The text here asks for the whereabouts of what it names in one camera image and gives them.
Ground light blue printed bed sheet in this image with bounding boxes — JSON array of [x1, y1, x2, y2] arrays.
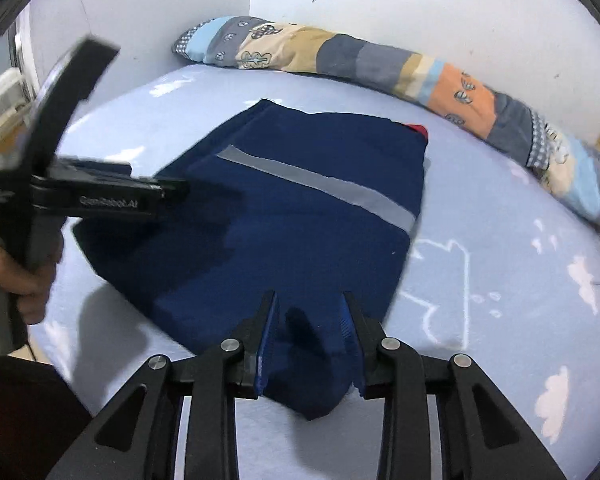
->
[[25, 62, 600, 480]]

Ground patchwork patterned pillow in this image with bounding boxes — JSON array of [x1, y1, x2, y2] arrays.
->
[[172, 16, 600, 233]]

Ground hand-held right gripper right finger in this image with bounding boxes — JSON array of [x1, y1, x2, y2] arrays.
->
[[340, 291, 568, 480]]

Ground navy shirt with red collar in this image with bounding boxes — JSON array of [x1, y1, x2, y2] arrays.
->
[[72, 98, 431, 422]]

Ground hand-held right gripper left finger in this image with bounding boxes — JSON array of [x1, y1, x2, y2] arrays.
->
[[45, 290, 281, 480]]

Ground person's left hand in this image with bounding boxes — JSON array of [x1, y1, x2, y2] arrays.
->
[[0, 221, 67, 328]]

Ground white rack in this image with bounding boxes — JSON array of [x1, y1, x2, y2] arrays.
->
[[0, 67, 33, 173]]

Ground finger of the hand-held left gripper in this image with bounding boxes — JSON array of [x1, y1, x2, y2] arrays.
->
[[130, 175, 192, 213]]

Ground person's dark clothing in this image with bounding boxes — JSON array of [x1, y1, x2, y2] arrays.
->
[[0, 345, 94, 480]]

